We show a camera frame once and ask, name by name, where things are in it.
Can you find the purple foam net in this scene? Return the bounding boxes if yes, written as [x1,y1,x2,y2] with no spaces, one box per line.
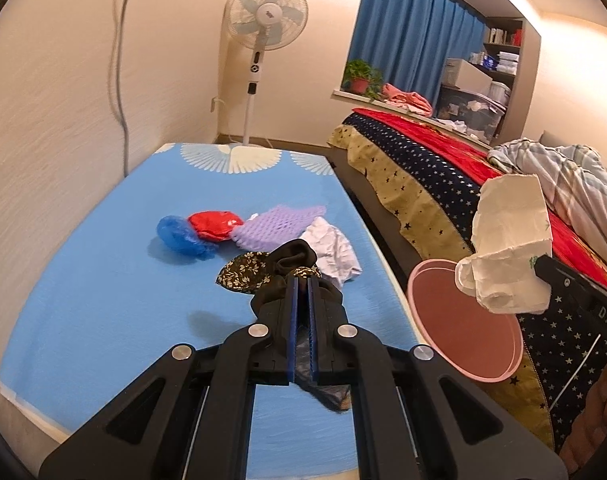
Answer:
[232,203,328,252]

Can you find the blue plastic bag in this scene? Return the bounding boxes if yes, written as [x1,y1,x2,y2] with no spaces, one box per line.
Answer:
[156,215,219,261]

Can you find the white paper bag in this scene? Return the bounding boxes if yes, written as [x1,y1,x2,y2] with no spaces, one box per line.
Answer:
[455,174,554,316]

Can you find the cardboard box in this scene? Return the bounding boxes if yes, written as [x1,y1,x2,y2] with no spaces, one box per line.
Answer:
[443,58,494,91]

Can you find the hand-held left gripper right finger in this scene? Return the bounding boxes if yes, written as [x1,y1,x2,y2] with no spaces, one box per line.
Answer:
[308,276,569,480]

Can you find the clear storage box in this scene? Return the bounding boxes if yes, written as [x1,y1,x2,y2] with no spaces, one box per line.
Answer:
[436,82,507,143]

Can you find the pink basin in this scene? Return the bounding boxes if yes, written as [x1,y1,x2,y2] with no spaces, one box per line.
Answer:
[407,258,524,383]

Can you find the white paper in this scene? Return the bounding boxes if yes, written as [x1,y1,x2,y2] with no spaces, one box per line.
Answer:
[299,216,363,286]

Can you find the grey wall cable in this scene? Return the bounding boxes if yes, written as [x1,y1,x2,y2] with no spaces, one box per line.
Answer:
[110,0,134,176]

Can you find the white standing fan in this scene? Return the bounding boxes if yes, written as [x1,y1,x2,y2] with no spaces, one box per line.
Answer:
[218,0,309,148]

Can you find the pink clothes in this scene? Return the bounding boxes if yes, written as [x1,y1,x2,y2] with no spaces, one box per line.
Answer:
[381,82,434,116]

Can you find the starry navy blanket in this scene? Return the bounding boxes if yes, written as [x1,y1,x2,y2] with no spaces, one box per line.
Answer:
[328,110,607,451]

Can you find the blue printed table mat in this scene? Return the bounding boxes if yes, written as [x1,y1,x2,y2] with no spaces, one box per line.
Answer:
[0,142,424,480]

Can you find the striped quilt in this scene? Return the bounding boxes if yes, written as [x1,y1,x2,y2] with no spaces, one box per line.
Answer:
[488,139,607,241]

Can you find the dark floral cloth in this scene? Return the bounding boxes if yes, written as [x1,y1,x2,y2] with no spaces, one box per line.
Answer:
[216,251,275,294]

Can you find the black cloth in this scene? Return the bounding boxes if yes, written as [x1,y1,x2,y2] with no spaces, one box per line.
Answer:
[250,240,353,413]

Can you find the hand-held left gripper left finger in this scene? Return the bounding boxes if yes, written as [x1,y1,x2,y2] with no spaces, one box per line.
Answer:
[38,275,300,480]

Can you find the person's right forearm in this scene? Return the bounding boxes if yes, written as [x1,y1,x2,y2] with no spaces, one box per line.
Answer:
[566,370,607,466]

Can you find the red plastic bag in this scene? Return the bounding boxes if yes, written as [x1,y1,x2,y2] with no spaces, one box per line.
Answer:
[187,210,244,243]

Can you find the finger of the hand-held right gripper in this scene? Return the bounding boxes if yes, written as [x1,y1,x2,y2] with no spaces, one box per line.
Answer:
[532,254,607,311]

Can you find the potted green plant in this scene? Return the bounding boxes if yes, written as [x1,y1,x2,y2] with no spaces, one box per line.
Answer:
[342,59,384,98]

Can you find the blue curtain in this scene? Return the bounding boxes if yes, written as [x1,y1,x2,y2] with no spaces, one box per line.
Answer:
[347,0,487,111]

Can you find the red blanket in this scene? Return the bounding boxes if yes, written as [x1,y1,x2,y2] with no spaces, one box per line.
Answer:
[353,107,607,296]

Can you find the wooden shelf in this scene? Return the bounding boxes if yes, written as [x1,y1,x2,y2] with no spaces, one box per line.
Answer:
[481,17,524,106]

